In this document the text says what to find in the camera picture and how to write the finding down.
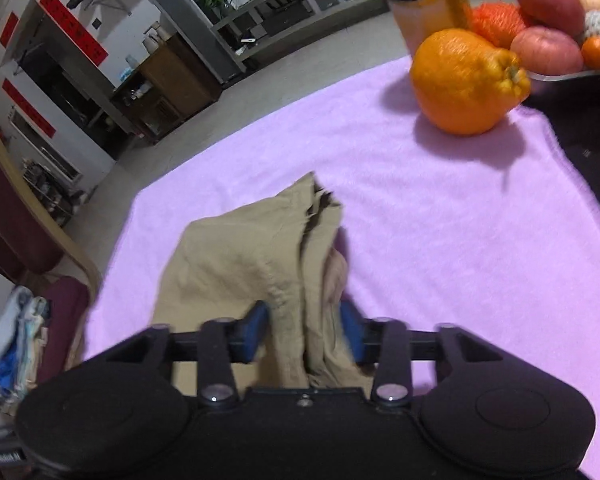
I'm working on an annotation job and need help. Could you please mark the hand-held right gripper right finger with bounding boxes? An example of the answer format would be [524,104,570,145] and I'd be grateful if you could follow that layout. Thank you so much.
[339,300,503,407]

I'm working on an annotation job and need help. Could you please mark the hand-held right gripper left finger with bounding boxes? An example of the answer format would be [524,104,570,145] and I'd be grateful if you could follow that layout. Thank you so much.
[100,301,271,407]

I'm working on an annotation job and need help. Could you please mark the khaki pants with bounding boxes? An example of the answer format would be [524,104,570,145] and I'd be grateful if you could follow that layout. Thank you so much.
[150,171,377,392]

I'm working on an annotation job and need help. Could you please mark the purple fleece blanket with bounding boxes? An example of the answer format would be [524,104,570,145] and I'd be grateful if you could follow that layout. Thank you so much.
[82,55,600,480]

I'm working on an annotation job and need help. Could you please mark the blue and white cloth pile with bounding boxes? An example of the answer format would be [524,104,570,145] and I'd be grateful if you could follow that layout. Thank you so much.
[0,285,51,413]

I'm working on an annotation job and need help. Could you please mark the wooden chair with maroon upholstery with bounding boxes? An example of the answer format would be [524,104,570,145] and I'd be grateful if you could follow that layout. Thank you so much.
[0,104,104,386]

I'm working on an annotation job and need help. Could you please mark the brown wooden cabinet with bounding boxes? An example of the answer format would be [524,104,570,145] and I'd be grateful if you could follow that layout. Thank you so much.
[111,34,224,144]

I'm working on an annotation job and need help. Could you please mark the large bumpy orange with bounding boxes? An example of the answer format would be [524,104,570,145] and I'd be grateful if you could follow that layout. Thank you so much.
[410,28,532,136]

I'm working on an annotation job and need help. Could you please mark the grey shelf unit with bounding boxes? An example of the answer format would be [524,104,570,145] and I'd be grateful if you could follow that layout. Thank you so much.
[155,0,247,87]

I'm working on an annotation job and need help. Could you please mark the long red banner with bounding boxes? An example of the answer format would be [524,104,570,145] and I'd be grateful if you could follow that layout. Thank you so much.
[39,0,110,67]
[2,78,57,139]

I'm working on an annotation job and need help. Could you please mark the orange juice bottle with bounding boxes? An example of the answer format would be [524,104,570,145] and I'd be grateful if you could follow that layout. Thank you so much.
[379,0,474,59]

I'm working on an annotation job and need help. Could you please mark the steel work table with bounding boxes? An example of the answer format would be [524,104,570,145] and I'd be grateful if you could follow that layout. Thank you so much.
[215,0,392,62]

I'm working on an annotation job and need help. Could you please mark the metal tray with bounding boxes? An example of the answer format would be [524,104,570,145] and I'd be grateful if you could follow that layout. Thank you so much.
[525,55,600,84]

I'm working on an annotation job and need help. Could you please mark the fruit in orange net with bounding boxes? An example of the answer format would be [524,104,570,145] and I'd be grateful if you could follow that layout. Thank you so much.
[467,2,529,49]

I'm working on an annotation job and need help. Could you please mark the pink apple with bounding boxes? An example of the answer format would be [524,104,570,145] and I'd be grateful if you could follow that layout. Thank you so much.
[510,26,585,76]

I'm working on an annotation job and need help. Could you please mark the small tangerine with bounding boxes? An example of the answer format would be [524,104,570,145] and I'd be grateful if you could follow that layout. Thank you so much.
[580,35,600,71]

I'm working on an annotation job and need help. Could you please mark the dark red apple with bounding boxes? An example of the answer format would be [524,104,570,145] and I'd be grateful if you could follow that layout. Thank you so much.
[515,0,586,37]

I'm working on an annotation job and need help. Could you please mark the short red banner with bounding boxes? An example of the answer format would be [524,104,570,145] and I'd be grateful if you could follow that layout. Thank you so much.
[0,11,20,47]

